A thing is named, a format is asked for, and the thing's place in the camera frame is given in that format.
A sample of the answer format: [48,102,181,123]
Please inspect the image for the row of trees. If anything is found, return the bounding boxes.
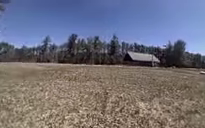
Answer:
[0,33,205,70]

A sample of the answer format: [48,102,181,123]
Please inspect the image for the dry brown grass field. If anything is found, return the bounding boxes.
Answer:
[0,61,205,128]

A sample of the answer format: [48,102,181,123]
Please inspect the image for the dark barn with grey roof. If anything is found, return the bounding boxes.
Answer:
[122,50,161,67]

